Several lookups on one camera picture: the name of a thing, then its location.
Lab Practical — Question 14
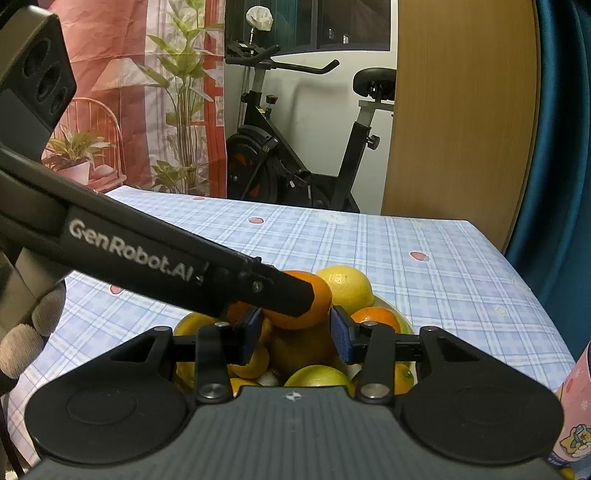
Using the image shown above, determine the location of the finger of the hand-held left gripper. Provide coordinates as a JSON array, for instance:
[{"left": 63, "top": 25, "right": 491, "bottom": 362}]
[{"left": 201, "top": 239, "right": 315, "bottom": 319}]

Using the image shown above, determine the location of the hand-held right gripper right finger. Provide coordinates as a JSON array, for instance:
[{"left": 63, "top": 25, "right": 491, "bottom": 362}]
[{"left": 330, "top": 305, "right": 481, "bottom": 402}]

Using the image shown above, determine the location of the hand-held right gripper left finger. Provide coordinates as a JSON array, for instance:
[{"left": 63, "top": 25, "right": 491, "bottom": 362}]
[{"left": 111, "top": 307, "right": 264, "bottom": 402}]

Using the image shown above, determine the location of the red apple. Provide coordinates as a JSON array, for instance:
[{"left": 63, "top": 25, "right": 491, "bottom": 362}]
[{"left": 268, "top": 323, "right": 345, "bottom": 377}]

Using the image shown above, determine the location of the yellow-green round fruit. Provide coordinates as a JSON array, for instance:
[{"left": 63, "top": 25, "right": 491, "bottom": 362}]
[{"left": 283, "top": 364, "right": 354, "bottom": 388}]

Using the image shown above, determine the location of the beige plate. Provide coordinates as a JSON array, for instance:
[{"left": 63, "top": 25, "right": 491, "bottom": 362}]
[{"left": 173, "top": 293, "right": 419, "bottom": 393}]

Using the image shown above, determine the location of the person's left hand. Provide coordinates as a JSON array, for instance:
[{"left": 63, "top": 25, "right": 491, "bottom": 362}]
[{"left": 0, "top": 281, "right": 66, "bottom": 380}]

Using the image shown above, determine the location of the blue checked tablecloth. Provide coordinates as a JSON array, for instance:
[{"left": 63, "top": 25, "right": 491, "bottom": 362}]
[{"left": 4, "top": 187, "right": 578, "bottom": 462}]

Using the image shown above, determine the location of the black exercise bike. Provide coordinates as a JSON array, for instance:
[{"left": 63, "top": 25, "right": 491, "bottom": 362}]
[{"left": 225, "top": 39, "right": 398, "bottom": 213}]

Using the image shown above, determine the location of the paper cup with white lid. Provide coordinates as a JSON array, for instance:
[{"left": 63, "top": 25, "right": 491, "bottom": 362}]
[{"left": 547, "top": 340, "right": 591, "bottom": 469}]

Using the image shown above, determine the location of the wooden panel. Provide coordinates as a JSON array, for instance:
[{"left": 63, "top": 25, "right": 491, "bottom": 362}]
[{"left": 381, "top": 0, "right": 541, "bottom": 254}]

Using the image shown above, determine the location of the dark window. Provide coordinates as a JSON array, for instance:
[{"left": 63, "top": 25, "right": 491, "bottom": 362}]
[{"left": 224, "top": 0, "right": 398, "bottom": 56}]

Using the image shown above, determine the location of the blue curtain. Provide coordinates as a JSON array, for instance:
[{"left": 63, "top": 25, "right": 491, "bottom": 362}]
[{"left": 505, "top": 0, "right": 591, "bottom": 315}]

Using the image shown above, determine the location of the printed wall poster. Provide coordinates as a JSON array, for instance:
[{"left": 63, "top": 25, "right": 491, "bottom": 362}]
[{"left": 44, "top": 0, "right": 228, "bottom": 197}]

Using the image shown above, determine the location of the white cloth on bike handlebar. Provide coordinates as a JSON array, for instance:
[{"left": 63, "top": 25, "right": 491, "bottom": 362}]
[{"left": 245, "top": 6, "right": 274, "bottom": 32}]

